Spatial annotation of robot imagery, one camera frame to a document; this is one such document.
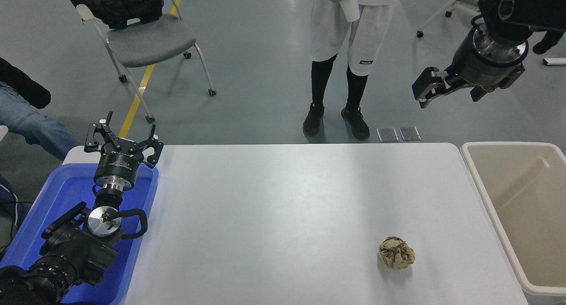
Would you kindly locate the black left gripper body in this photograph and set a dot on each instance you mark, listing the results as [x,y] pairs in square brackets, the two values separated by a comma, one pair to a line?
[117,163]

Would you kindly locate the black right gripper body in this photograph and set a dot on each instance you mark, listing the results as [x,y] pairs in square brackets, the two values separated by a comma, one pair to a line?
[477,68]

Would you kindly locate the white paper cup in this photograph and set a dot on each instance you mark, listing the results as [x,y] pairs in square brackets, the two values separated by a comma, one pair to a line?
[351,9]

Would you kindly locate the tan paper ball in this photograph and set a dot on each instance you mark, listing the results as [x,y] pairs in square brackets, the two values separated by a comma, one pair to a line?
[396,253]

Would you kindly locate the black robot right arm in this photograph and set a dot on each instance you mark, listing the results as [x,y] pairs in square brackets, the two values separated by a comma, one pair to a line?
[522,4]

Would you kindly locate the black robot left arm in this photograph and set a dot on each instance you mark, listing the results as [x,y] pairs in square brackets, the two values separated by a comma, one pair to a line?
[75,247]

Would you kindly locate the white side table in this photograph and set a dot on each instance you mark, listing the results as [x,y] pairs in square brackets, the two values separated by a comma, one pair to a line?
[77,154]

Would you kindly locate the grey metal floor plate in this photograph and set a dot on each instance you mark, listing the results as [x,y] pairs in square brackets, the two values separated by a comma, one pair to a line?
[409,133]
[387,135]

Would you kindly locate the blue plastic tray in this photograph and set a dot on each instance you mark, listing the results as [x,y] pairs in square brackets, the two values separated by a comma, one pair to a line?
[57,185]

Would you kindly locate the white flat bar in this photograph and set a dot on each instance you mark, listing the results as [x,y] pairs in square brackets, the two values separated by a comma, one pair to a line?
[555,62]

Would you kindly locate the person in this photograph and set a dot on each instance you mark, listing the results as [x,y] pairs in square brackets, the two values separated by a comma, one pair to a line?
[31,123]
[550,40]
[329,31]

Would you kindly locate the large pale bin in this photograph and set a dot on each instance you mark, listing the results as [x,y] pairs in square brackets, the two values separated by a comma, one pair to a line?
[526,207]

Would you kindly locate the black padded jacket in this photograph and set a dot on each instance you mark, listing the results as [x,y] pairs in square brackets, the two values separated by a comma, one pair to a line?
[115,4]

